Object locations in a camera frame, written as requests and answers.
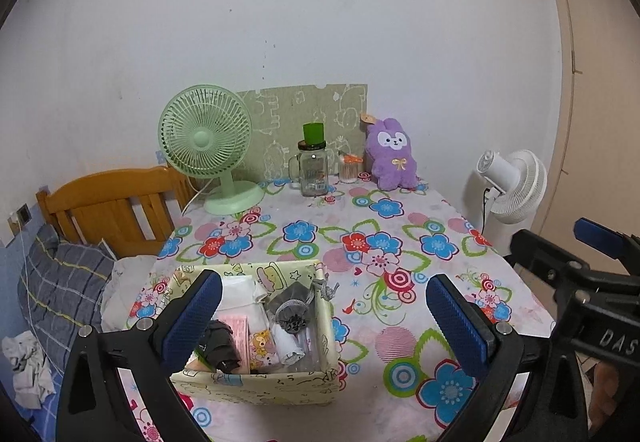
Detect pink patterned tissue packet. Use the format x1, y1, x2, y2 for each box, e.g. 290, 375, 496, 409
247, 328, 277, 370

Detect wooden bed headboard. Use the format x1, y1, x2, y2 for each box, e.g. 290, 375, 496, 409
36, 165, 198, 243

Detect blue bedsheet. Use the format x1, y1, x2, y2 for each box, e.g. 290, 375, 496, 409
0, 347, 151, 442

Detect white charging cable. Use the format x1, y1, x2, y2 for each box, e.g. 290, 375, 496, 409
14, 222, 56, 348

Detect black plastic bag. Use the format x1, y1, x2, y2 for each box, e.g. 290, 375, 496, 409
200, 319, 242, 372

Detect green desk fan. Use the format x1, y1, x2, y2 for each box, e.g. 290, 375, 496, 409
158, 85, 265, 215

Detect grey drawstring pouch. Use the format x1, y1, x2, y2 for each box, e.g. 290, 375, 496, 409
267, 283, 321, 334

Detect person's right hand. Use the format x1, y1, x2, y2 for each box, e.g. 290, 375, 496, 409
587, 362, 628, 433

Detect white standing fan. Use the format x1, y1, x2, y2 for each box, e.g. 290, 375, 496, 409
462, 149, 548, 243

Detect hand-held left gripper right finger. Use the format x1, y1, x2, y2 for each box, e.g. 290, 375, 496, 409
425, 273, 588, 442

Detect white tissue pack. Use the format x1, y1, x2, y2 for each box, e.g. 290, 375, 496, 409
220, 275, 268, 320

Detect crumpled white grey cloth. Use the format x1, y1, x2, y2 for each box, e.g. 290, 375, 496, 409
2, 329, 56, 408

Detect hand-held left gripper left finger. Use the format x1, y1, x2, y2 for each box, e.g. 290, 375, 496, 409
56, 269, 223, 442

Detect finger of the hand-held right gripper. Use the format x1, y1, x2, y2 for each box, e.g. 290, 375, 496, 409
574, 217, 640, 264
509, 228, 593, 295

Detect white desk fan cable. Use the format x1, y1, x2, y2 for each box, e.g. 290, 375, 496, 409
182, 187, 211, 215

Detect yellow cartoon fabric storage box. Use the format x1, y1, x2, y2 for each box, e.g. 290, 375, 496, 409
167, 259, 340, 408

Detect small jar with orange lid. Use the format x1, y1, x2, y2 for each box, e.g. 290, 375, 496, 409
339, 153, 362, 184

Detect floral tablecloth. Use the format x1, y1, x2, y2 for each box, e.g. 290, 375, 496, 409
100, 175, 556, 442

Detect purple bunny plush toy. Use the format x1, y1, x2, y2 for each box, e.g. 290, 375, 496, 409
360, 113, 420, 190

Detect grey plaid pillow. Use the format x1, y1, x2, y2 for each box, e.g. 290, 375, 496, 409
17, 222, 116, 348

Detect green patterned board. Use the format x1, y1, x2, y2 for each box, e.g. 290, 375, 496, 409
235, 83, 369, 183

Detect glass jar mug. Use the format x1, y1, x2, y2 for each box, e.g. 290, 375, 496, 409
288, 141, 331, 197

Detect beige door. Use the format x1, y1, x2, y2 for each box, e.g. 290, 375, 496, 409
530, 0, 640, 248

